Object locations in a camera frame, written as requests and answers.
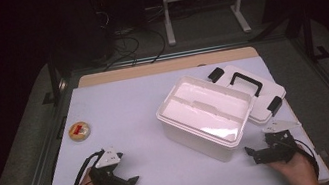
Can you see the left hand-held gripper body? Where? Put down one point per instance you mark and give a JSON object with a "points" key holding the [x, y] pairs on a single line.
{"points": [[107, 178]]}

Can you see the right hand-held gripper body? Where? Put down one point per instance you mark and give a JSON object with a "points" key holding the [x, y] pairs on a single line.
{"points": [[279, 152]]}

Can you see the white plastic storage box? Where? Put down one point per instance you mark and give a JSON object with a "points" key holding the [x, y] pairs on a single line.
{"points": [[205, 116]]}

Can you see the person's right hand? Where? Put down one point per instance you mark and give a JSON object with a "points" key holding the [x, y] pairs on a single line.
{"points": [[297, 171]]}

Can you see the round yellow packaged pastry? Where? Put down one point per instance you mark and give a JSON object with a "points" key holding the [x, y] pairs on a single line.
{"points": [[79, 131]]}

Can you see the black stand post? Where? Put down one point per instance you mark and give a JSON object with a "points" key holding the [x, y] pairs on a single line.
{"points": [[53, 77], [309, 38]]}

